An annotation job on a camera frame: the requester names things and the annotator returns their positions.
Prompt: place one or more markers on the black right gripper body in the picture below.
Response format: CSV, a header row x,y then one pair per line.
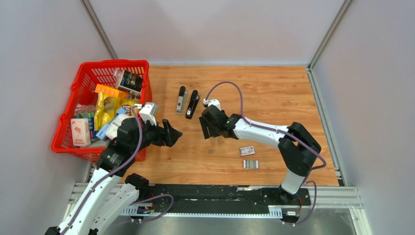
x,y
214,131

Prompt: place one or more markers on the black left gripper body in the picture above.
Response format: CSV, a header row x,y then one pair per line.
x,y
149,134

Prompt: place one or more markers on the black stapler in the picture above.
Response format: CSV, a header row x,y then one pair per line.
x,y
194,99

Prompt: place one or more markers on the small staple box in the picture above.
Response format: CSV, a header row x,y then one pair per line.
x,y
246,151

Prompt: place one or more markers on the strip of staples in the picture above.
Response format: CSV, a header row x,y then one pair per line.
x,y
250,164

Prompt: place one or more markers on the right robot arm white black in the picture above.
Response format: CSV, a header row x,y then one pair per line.
x,y
297,146

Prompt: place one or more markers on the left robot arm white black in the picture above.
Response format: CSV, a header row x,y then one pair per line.
x,y
92,215

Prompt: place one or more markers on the white round packaged item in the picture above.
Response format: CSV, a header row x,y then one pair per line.
x,y
113,129

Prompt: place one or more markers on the black box in basket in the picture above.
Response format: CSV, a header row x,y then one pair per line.
x,y
128,82

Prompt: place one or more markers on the yellow snack bag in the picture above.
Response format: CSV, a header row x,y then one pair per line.
x,y
107,107

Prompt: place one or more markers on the orange block in basket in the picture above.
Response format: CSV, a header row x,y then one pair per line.
x,y
110,91

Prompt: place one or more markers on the green box in basket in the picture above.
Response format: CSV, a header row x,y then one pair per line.
x,y
90,118

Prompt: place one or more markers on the white pink sponge box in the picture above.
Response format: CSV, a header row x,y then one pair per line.
x,y
80,132

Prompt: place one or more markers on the red plastic basket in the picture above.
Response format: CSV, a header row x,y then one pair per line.
x,y
82,92

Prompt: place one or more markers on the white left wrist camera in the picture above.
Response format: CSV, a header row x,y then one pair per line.
x,y
147,113

